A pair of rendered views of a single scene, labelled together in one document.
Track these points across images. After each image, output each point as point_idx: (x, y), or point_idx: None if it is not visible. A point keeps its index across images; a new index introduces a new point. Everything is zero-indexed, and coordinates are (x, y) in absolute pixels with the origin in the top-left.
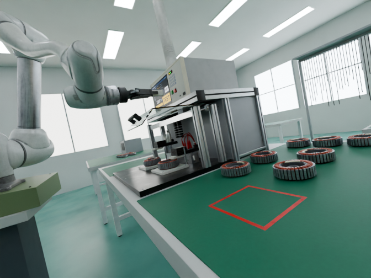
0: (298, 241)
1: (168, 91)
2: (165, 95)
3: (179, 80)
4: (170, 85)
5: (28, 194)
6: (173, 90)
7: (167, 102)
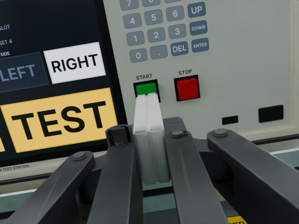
0: None
1: (93, 79)
2: (49, 97)
3: (249, 41)
4: (138, 51)
5: None
6: (164, 85)
7: (64, 143)
